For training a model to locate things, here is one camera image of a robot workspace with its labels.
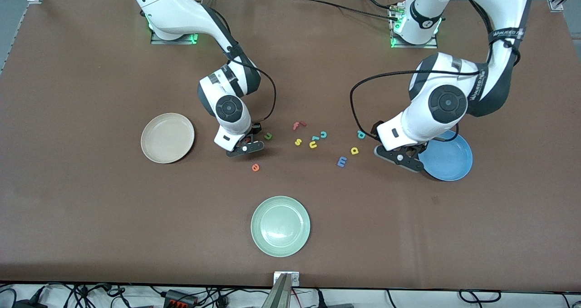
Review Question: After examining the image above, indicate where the long black table cable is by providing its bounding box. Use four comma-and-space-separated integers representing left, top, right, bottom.
300, 0, 400, 21

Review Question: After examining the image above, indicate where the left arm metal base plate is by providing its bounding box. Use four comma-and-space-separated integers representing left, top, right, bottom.
390, 8, 439, 50

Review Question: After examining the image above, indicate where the black red power strip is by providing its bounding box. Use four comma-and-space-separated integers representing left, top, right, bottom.
163, 290, 198, 307

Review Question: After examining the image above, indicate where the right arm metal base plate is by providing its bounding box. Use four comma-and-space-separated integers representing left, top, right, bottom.
150, 29, 199, 45

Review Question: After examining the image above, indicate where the small metal bracket plate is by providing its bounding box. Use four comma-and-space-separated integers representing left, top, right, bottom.
273, 272, 300, 287

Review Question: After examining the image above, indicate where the blue plate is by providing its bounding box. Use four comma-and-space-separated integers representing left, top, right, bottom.
419, 130, 474, 182

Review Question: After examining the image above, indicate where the short black table cable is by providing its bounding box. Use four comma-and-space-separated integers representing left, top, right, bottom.
359, 0, 396, 10

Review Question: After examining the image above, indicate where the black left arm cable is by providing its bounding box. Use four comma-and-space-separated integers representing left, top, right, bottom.
350, 0, 522, 141

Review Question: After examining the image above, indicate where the grey metal post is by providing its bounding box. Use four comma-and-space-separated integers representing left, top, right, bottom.
261, 274, 293, 308

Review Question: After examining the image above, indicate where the black looped floor cable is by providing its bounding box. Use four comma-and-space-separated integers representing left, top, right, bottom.
458, 290, 502, 304

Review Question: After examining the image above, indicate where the pale green plate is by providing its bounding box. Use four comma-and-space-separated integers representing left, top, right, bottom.
251, 196, 311, 258

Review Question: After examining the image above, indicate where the beige brown plate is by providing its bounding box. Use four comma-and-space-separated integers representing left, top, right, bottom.
140, 113, 196, 164

